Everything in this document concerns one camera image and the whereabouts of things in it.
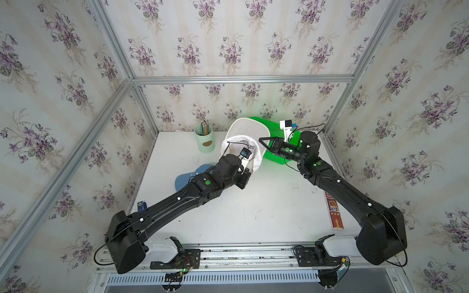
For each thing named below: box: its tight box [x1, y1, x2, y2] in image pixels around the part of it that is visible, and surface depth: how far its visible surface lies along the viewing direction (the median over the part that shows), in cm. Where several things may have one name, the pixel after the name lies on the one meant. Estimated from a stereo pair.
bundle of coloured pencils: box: [200, 119, 210, 135], surface depth 103 cm
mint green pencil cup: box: [194, 124, 216, 154], surface depth 104 cm
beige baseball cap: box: [220, 117, 271, 173], surface depth 76 cm
